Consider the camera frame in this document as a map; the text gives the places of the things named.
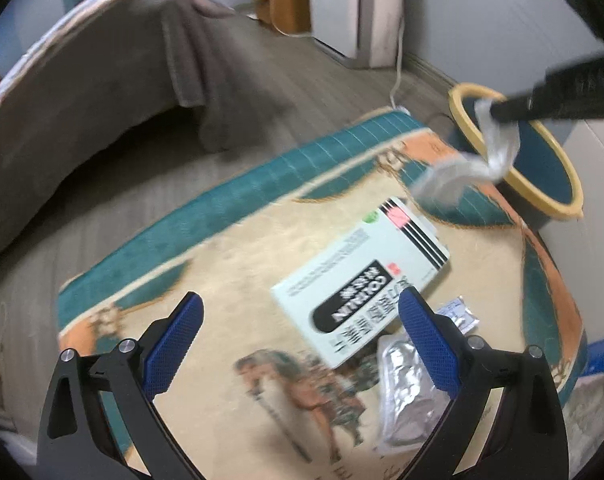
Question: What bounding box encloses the silver blister pack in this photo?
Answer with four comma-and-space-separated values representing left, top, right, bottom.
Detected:
376, 335, 465, 456

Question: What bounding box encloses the white medicine box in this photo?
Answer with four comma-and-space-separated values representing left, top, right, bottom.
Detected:
272, 196, 451, 368

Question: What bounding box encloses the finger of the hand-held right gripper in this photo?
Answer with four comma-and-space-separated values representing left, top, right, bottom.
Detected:
491, 90, 538, 124

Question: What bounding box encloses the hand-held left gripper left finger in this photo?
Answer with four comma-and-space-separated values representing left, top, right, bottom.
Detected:
38, 290, 205, 480

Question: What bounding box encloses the teal bin with yellow rim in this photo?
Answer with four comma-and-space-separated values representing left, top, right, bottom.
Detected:
448, 82, 584, 233

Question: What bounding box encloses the bed with brown cover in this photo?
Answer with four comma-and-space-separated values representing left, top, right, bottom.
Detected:
0, 0, 293, 271

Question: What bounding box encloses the patterned tablecloth table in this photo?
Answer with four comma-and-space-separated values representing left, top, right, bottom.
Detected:
56, 107, 588, 480

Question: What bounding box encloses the clear plastic wrapper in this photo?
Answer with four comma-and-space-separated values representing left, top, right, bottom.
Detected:
413, 99, 522, 210

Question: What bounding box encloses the white cable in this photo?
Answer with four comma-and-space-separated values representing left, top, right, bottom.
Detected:
389, 15, 413, 113

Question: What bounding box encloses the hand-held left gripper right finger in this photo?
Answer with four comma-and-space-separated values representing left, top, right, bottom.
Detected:
398, 287, 570, 480

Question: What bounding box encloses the small white sachet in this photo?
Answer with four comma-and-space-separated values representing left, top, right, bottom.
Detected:
438, 296, 479, 333

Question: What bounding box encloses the white appliance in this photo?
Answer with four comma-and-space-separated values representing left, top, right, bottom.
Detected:
307, 0, 405, 70

